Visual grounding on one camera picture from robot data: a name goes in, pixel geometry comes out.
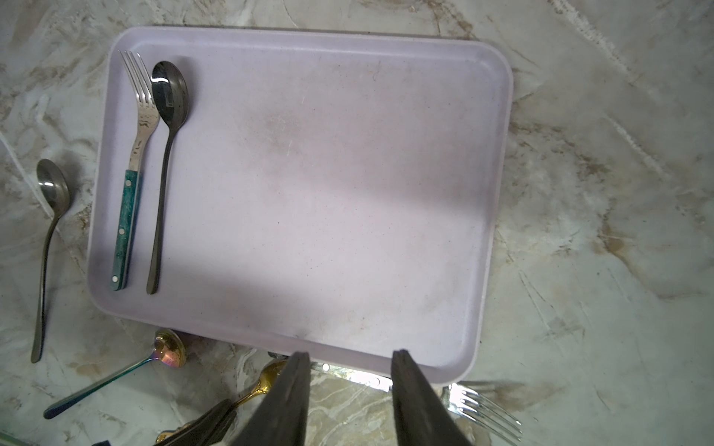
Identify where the green handled silver fork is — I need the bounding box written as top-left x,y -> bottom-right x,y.
111,51 -> 160,291

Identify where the all silver fork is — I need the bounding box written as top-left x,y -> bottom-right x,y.
310,358 -> 522,445

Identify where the silver grey spoon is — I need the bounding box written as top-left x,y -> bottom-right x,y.
31,159 -> 72,363

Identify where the iridescent rainbow spoon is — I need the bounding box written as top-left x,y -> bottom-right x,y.
43,328 -> 187,420

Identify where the lilac plastic tray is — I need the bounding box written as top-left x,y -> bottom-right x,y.
87,26 -> 513,384

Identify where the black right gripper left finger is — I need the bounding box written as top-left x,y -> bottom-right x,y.
232,352 -> 311,445

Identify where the ornate gold fork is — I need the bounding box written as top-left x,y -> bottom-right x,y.
155,358 -> 287,444

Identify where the dark black spoon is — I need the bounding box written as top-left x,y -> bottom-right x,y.
146,61 -> 190,295

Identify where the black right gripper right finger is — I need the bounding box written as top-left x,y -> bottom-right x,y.
390,349 -> 470,445

